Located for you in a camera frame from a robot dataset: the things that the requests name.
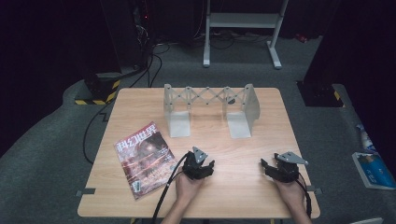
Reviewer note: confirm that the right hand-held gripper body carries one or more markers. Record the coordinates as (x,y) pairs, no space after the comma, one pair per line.
(286,169)

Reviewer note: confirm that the person's left hand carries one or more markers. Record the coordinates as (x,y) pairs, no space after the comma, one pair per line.
(186,188)

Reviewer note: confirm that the white blue plastic packet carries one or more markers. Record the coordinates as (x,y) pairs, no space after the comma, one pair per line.
(365,140)

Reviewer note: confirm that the grey expandable metal book rack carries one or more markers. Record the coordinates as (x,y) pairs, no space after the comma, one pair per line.
(179,124)

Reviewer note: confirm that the black yellow striped stand base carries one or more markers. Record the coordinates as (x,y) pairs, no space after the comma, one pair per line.
(99,90)

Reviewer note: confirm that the red science fiction magazine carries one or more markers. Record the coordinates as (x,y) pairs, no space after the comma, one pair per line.
(143,158)

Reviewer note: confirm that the grey tape strip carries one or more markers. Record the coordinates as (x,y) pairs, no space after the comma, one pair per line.
(86,192)
(314,189)

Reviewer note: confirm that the person's right hand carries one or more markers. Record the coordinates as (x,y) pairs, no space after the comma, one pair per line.
(289,193)

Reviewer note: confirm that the small red object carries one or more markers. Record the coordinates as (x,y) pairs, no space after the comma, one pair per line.
(301,38)

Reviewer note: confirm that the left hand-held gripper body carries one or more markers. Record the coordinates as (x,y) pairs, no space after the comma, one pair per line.
(194,166)

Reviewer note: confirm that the blue white book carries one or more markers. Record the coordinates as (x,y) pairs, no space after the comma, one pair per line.
(373,171)

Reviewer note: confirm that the white metal stand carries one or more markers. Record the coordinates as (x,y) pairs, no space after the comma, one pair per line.
(243,20)

